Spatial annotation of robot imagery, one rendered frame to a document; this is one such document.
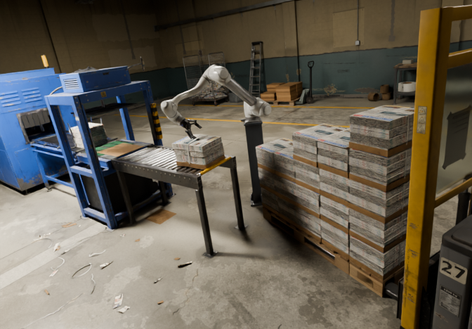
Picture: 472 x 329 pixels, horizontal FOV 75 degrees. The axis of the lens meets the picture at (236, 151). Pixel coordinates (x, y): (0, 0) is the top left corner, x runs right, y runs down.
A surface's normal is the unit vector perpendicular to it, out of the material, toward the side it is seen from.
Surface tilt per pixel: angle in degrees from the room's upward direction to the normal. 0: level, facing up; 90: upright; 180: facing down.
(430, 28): 90
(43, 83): 90
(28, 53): 90
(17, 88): 90
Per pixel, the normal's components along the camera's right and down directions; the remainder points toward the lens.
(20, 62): 0.79, 0.10
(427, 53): -0.85, 0.26
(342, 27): -0.60, 0.32
